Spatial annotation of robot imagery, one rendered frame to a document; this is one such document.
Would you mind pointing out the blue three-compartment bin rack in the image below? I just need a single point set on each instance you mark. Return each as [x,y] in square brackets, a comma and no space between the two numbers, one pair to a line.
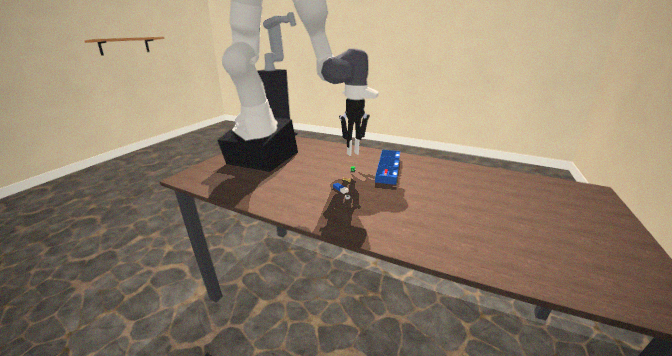
[388,162]

